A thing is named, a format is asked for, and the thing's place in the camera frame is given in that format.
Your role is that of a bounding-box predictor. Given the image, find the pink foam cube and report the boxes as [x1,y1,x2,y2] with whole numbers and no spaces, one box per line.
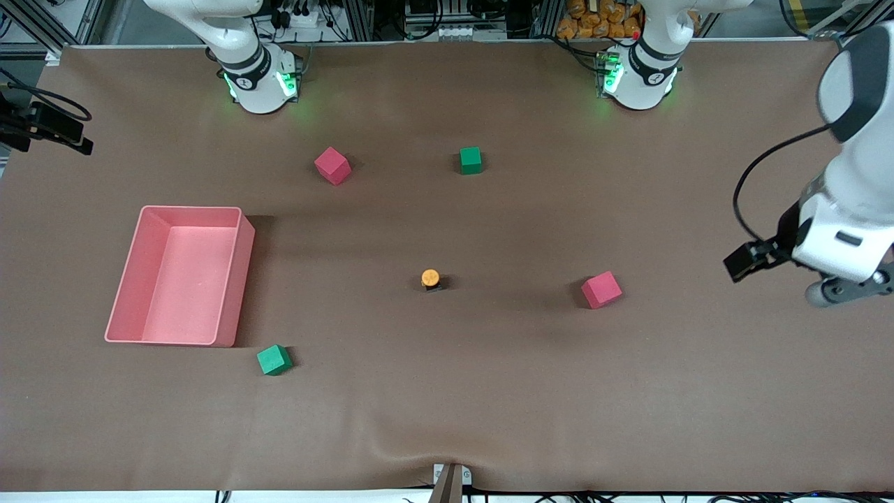
[581,271,623,310]
[314,147,352,187]

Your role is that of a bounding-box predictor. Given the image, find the pink plastic bin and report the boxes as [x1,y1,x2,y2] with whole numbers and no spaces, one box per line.
[104,205,256,348]

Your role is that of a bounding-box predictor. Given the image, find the white power strip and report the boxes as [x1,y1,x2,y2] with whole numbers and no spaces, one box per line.
[274,6,330,30]

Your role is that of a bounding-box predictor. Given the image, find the orange toy pile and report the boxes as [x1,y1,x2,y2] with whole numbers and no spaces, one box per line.
[557,0,643,40]

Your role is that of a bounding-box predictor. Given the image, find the brown table mat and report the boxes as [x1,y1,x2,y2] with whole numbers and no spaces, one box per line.
[0,38,894,493]

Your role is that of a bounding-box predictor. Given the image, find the white connector block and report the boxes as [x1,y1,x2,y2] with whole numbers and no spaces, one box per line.
[432,24,508,41]

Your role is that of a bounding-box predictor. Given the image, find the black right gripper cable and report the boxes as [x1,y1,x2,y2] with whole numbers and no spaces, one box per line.
[0,68,93,123]

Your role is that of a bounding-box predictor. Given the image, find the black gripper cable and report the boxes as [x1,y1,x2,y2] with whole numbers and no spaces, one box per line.
[0,68,93,123]
[733,124,832,244]

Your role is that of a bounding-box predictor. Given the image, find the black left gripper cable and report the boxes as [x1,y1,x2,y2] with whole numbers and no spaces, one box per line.
[733,124,832,244]

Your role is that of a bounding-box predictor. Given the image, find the aluminium frame strut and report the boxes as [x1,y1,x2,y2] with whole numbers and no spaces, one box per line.
[0,0,65,65]
[810,0,894,43]

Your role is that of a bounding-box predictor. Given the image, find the silver mounting bracket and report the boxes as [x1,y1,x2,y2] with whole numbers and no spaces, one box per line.
[432,462,473,488]

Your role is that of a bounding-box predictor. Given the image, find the brown camera pole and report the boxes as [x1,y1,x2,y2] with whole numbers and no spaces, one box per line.
[427,464,464,503]

